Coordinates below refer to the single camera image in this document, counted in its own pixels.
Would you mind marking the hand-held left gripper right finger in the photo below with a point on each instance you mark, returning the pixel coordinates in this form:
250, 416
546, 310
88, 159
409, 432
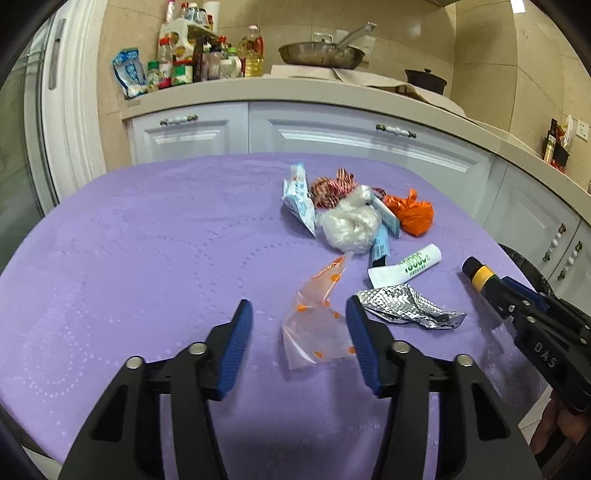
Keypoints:
362, 341

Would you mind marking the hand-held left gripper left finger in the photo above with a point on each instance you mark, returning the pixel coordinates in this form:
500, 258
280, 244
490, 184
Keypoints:
238, 341

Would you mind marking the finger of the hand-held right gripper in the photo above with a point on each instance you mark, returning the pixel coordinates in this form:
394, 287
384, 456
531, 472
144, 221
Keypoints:
501, 300
524, 288

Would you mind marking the black bin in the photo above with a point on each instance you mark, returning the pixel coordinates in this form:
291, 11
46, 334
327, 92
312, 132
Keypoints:
531, 270

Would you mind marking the black yellow cylinder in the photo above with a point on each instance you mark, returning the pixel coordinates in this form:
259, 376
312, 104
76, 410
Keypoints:
480, 274

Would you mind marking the silver foil wrapper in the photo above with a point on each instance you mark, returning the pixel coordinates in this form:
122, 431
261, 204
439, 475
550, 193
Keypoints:
397, 304

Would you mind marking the clear bag with orange dots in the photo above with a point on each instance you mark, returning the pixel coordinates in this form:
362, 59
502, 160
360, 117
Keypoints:
309, 327

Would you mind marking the white tube with green print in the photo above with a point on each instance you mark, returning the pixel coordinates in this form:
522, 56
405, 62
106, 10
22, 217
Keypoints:
406, 268

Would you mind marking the blue white black wrapper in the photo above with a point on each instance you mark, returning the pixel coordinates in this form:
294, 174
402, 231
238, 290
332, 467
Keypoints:
379, 249

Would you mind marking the clear plastic wrap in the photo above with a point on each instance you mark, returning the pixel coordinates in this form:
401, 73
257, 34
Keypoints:
346, 226

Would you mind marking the orange plastic bag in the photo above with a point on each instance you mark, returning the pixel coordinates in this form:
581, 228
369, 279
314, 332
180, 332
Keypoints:
415, 214

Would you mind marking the teal white sachet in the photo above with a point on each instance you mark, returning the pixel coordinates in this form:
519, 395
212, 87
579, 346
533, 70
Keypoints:
390, 219

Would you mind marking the white blue snack packet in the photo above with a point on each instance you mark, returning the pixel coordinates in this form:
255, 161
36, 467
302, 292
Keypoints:
298, 203

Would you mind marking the red checked ribbon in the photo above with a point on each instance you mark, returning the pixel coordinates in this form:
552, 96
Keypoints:
328, 191

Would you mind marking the person's right hand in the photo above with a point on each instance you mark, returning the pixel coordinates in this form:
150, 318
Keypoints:
551, 429

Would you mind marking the white corner cabinet door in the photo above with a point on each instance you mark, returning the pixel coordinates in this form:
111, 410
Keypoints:
526, 207

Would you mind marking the purple embossed tablecloth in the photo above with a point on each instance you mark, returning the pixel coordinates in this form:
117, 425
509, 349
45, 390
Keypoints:
138, 258

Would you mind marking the dark glass bottle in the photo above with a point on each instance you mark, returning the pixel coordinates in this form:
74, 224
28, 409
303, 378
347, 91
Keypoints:
550, 143

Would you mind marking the wide white cabinet door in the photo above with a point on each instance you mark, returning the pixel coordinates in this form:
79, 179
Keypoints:
351, 143

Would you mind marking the small white cabinet door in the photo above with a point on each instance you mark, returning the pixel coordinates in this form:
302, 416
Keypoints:
184, 138

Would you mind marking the black pot with lid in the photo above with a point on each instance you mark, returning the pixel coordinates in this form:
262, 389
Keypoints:
425, 82

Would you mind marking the beige stone countertop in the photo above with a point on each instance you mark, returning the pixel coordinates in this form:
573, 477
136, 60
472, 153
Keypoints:
295, 90

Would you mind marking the green label jar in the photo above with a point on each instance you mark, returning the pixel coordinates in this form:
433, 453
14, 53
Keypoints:
182, 74

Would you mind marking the white green lid jar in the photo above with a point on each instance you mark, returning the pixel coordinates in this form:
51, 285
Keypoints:
232, 67

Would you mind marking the pink jar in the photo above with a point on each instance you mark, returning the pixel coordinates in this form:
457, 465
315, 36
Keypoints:
215, 67

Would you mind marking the dark sauce bottle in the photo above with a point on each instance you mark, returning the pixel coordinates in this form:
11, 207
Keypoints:
199, 62

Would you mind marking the red cap jar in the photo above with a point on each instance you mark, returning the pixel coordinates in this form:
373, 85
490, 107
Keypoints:
165, 64

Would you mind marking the yellow cooking oil bottle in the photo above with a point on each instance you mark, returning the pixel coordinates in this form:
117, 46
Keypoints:
251, 55

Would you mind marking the blue white plastic pouch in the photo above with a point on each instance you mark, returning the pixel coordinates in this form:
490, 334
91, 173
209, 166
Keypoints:
130, 74

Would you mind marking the steel frying pan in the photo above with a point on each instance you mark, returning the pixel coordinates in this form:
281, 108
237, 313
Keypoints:
318, 54

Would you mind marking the white spice rack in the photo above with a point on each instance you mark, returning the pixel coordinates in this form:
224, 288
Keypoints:
178, 39

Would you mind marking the paper towel roll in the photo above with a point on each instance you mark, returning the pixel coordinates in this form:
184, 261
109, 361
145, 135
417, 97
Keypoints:
214, 14

